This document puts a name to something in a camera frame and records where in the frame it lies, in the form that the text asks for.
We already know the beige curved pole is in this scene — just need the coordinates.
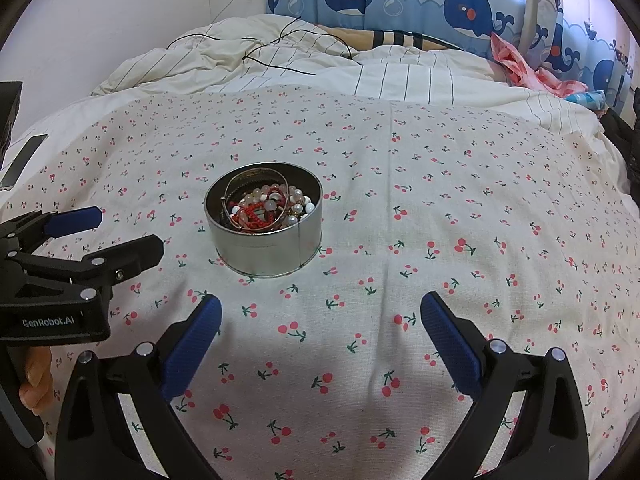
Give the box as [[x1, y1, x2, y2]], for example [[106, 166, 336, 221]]
[[516, 0, 545, 57]]

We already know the black box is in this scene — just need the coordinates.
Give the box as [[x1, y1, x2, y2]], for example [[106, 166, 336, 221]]
[[0, 80, 24, 162]]

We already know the pink cloth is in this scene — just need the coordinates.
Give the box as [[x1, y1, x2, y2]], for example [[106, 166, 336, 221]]
[[489, 31, 577, 100]]

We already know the round silver metal tin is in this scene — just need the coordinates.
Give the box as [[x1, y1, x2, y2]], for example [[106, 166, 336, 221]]
[[203, 161, 325, 279]]

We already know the light blue packet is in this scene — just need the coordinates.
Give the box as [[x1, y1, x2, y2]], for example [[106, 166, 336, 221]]
[[566, 89, 609, 112]]

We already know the cherry print bedsheet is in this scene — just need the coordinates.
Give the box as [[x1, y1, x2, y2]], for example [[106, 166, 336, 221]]
[[0, 84, 635, 480]]

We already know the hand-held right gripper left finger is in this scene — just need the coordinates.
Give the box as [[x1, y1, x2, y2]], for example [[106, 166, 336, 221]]
[[54, 294, 223, 480]]

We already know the black garment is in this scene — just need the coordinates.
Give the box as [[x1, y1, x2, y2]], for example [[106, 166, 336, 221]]
[[596, 86, 640, 197]]

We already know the beige pillow with black stripes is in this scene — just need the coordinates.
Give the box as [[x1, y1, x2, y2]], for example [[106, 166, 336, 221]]
[[316, 24, 468, 55]]

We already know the dark smartphone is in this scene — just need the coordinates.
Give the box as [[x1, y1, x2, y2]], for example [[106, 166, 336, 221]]
[[0, 133, 50, 190]]

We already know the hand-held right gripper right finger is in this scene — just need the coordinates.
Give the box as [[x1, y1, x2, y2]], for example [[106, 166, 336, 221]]
[[420, 291, 591, 480]]

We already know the person's left hand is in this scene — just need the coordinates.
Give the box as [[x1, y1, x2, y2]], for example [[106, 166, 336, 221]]
[[19, 348, 54, 409]]

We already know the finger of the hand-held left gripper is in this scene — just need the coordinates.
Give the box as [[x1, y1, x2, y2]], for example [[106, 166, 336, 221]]
[[10, 233, 165, 302], [0, 206, 104, 257]]

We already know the striped white duvet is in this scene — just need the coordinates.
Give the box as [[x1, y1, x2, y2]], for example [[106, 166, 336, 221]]
[[90, 14, 632, 196]]

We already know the white pearl bracelet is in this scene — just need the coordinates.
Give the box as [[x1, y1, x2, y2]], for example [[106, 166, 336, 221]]
[[280, 186, 317, 227]]

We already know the thin black cable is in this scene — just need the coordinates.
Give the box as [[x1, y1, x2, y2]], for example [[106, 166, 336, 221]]
[[164, 0, 362, 77]]

